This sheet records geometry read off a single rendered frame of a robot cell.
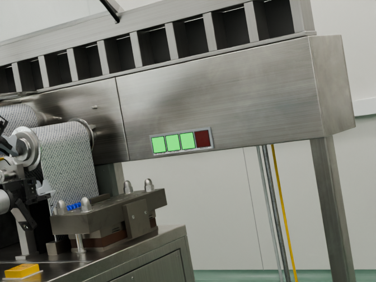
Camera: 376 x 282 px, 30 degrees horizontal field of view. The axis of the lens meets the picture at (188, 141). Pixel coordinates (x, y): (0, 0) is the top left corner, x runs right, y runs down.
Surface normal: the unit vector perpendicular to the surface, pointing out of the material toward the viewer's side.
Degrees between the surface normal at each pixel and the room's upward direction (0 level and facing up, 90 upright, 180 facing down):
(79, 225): 90
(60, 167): 90
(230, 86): 90
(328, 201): 90
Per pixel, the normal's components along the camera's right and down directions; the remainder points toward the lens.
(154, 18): -0.56, 0.14
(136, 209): 0.81, -0.11
